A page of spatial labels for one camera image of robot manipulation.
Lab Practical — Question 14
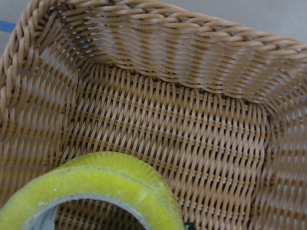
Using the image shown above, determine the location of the yellow tape roll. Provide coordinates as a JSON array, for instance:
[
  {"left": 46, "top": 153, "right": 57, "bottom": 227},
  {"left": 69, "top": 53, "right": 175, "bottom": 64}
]
[{"left": 0, "top": 152, "right": 184, "bottom": 230}]

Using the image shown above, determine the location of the brown wicker basket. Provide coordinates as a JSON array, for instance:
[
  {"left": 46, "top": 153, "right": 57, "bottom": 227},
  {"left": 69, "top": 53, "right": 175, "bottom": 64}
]
[{"left": 0, "top": 0, "right": 307, "bottom": 230}]

